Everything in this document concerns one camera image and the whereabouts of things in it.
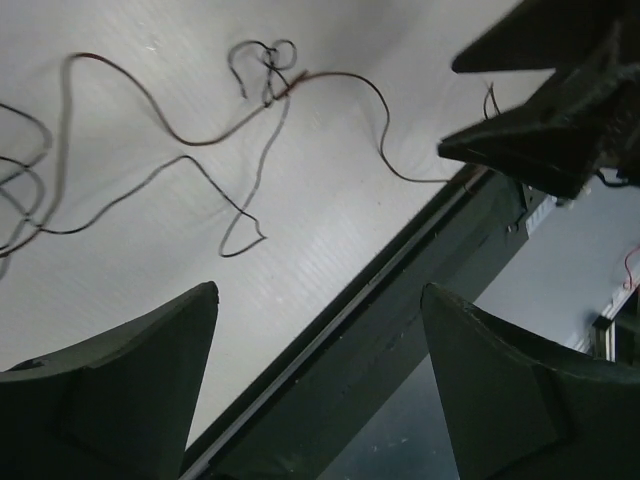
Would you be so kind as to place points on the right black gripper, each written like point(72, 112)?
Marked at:
point(558, 139)

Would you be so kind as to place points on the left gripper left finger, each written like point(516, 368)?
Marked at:
point(118, 405)

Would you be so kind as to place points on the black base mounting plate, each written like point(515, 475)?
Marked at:
point(314, 398)

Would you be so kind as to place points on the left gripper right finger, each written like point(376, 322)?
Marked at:
point(519, 406)

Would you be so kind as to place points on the right white cable duct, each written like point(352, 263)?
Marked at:
point(540, 213)

